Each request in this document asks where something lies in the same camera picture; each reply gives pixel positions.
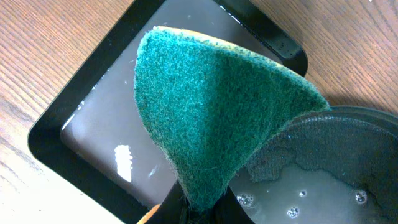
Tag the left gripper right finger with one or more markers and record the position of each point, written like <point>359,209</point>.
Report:
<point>228,210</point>

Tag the rectangular black tray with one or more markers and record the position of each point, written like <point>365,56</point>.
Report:
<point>91,133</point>

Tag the round black serving tray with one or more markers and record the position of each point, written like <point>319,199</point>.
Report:
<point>339,166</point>

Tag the green and yellow sponge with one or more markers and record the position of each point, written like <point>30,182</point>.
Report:
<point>209,105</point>

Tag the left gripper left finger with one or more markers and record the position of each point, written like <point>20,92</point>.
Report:
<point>173,210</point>

